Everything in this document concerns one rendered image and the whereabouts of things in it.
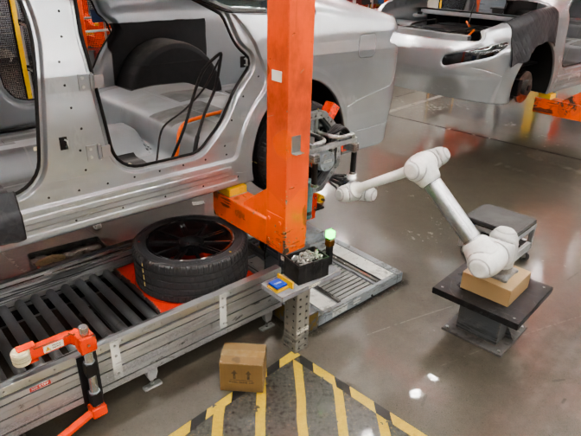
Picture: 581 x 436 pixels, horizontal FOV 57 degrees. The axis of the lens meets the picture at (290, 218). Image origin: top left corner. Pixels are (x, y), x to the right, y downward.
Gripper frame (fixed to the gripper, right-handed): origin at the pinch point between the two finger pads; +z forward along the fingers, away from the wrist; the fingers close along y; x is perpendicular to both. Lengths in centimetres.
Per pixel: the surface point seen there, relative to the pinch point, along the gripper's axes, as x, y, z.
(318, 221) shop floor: -73, -17, 45
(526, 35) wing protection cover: -133, 238, 7
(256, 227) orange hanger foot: 53, -60, -23
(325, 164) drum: 30.1, -2.5, -19.2
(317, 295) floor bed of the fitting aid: -8, -72, -40
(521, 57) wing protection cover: -144, 222, 6
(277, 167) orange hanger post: 83, -30, -41
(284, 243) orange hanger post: 53, -60, -47
